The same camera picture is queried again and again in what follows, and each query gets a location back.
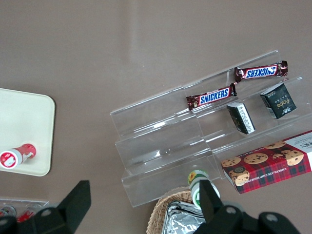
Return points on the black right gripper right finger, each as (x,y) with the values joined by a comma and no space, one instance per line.
(212,209)

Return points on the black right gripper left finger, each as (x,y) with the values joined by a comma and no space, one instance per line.
(68,212)

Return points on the light wicker oval basket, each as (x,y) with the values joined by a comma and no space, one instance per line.
(158,209)

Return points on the beige plastic serving tray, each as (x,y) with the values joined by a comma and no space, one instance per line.
(24,126)

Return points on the green white yogurt bottle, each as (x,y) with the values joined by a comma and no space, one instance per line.
(195,180)

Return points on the stacked aluminium foil trays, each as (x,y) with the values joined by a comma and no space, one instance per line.
(180,221)

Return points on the clear acrylic bottle rack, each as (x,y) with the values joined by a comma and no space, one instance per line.
(14,202)

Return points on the red tartan cookie box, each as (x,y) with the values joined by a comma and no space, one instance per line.
(268,165)

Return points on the red white yogurt bottle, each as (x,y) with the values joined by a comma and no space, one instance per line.
(22,154)

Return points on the clear acrylic stepped display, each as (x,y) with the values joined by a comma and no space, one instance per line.
(161,146)

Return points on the black white small box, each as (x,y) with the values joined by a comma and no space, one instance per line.
(241,118)

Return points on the Snickers chocolate bar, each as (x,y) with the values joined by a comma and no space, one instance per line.
(210,96)
(260,72)

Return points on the black Face small box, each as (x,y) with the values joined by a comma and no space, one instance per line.
(279,102)

